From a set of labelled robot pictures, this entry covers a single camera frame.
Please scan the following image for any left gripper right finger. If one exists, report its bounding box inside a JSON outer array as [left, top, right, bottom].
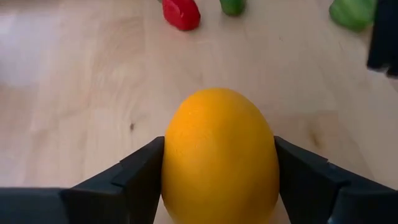
[[273, 135, 398, 224]]

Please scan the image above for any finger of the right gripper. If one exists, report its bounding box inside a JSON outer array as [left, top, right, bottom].
[[366, 0, 398, 78]]

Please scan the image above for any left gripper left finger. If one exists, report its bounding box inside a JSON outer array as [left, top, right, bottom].
[[58, 136, 165, 224]]

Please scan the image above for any green toy pepper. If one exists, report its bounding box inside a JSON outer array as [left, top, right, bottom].
[[219, 0, 247, 17], [328, 0, 379, 33]]

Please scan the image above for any yellow-orange toy lemon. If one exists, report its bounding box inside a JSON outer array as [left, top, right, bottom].
[[160, 87, 280, 224]]

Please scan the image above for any red toy pepper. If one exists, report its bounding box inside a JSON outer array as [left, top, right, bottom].
[[161, 0, 201, 32]]

